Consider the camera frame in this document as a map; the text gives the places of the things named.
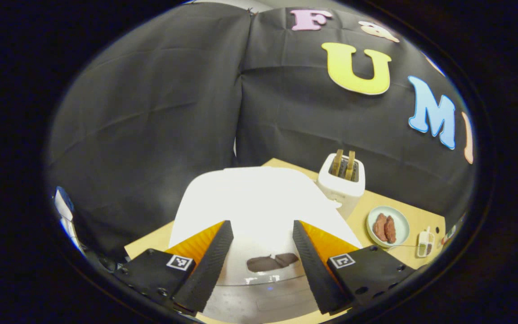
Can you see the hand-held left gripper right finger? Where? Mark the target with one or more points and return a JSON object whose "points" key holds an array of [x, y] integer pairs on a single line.
{"points": [[313, 265]]}

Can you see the brown bread slice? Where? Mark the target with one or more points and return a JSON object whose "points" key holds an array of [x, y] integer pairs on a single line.
{"points": [[350, 165], [337, 162]]}

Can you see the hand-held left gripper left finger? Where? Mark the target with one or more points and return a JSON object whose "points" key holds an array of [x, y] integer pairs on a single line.
{"points": [[212, 265]]}

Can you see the pale green plate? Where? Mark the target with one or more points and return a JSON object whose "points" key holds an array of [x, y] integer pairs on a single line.
{"points": [[402, 222]]}

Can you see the black backdrop cloth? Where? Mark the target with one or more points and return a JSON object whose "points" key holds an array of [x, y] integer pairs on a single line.
{"points": [[160, 112]]}

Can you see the white rice cooker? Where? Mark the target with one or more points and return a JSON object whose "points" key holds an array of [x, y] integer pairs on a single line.
{"points": [[259, 207]]}

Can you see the red meat piece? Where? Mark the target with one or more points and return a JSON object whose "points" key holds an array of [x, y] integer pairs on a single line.
{"points": [[391, 230], [379, 227]]}

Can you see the white and blue object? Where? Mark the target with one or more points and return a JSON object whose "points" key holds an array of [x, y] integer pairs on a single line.
{"points": [[63, 211]]}

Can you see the white divided grain dish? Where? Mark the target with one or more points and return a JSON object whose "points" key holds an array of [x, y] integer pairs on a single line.
{"points": [[425, 245]]}

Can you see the white toaster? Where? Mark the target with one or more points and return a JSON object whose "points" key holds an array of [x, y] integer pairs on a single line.
{"points": [[342, 193]]}

